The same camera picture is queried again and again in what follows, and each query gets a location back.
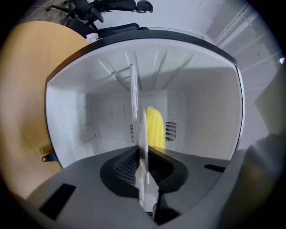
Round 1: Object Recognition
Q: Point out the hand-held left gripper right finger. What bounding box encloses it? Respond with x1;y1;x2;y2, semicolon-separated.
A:
148;146;232;225

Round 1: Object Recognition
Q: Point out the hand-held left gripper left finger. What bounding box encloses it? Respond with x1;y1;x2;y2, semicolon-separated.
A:
24;146;158;229

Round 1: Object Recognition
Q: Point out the yellow corn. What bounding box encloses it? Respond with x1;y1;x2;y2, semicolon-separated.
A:
145;106;167;149

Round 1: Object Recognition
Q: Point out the white plastic bin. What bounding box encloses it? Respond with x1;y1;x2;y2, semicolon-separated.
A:
42;29;246;170

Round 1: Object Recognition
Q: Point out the round wooden table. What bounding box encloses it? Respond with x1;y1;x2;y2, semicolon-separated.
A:
0;21;91;203

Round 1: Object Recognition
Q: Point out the black office chair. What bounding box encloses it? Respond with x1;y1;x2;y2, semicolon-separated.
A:
64;17;150;40
46;0;154;14

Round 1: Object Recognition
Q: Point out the white ceiling rail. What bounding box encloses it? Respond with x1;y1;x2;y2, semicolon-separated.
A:
214;4;262;49

